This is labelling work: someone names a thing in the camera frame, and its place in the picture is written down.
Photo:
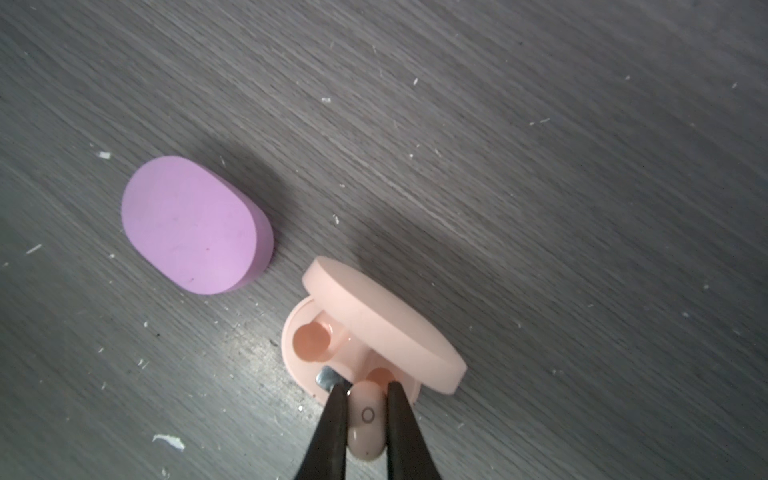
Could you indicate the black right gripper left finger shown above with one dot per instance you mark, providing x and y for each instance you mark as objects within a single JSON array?
[{"x": 325, "y": 458}]

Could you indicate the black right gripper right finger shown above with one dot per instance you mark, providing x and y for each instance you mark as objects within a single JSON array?
[{"x": 408, "y": 456}]

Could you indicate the pink earbud charging case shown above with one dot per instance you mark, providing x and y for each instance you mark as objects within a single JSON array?
[{"x": 359, "y": 329}]

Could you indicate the purple earbud charging case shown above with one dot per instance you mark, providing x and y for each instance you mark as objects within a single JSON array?
[{"x": 195, "y": 227}]

